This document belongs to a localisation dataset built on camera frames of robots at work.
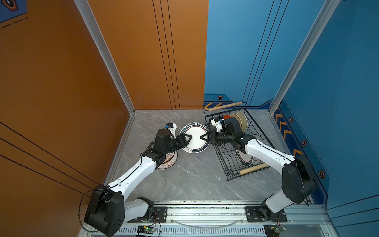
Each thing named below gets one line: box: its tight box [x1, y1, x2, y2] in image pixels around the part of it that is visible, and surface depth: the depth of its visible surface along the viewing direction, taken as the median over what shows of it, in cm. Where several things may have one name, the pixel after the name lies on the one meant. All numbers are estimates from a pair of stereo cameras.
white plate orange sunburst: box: [157, 150, 178, 170], surface depth 91 cm
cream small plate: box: [236, 111, 248, 133], surface depth 98 cm
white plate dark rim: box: [180, 122, 210, 155], surface depth 81 cm
